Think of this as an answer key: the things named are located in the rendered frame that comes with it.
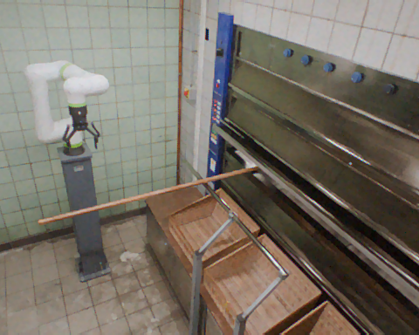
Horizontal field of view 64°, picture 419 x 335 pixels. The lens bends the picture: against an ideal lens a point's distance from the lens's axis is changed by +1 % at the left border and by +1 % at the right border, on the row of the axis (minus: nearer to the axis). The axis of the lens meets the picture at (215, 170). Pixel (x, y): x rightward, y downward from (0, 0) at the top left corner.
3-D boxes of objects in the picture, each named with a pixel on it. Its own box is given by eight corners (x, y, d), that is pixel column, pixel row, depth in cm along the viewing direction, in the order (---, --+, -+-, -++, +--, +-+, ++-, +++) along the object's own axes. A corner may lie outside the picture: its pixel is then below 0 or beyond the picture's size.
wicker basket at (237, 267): (259, 260, 248) (264, 232, 234) (312, 322, 208) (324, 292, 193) (201, 283, 226) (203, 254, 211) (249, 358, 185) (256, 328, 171)
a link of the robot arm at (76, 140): (56, 144, 236) (51, 119, 227) (78, 138, 246) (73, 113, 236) (64, 151, 229) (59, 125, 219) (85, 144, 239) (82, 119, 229)
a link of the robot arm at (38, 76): (32, 140, 225) (17, 61, 193) (57, 133, 235) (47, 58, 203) (41, 149, 218) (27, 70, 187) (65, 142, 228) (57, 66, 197)
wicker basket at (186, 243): (218, 213, 292) (221, 187, 278) (257, 256, 252) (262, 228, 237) (167, 229, 270) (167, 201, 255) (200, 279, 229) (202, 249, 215)
